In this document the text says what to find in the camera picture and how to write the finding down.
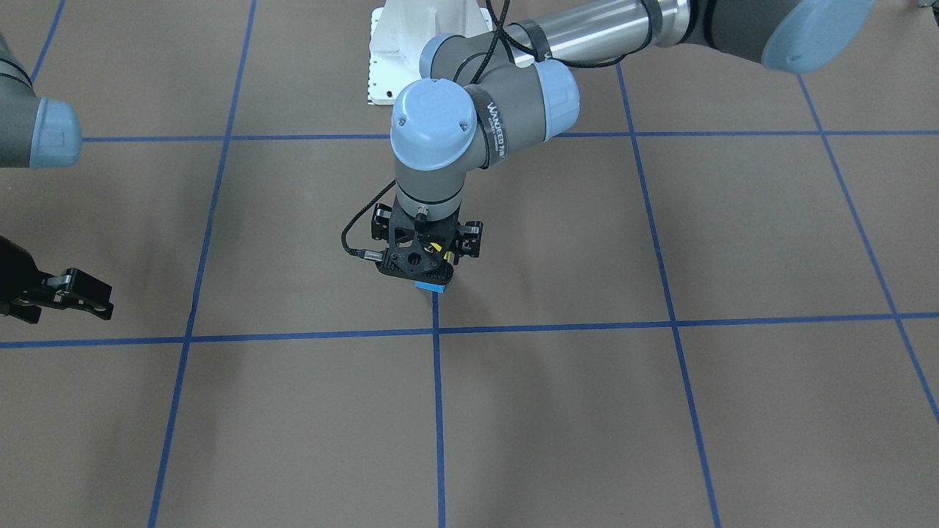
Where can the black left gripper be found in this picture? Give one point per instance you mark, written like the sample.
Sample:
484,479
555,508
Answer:
469,245

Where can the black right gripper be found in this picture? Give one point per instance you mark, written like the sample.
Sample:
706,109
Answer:
16,282

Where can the blue block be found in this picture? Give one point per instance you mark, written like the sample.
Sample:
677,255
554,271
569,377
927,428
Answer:
431,287

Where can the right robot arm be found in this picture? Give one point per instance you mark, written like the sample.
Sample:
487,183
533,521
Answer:
40,133

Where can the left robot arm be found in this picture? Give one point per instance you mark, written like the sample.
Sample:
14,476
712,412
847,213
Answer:
479,99

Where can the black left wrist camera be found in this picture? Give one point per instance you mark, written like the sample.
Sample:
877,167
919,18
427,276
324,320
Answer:
414,264

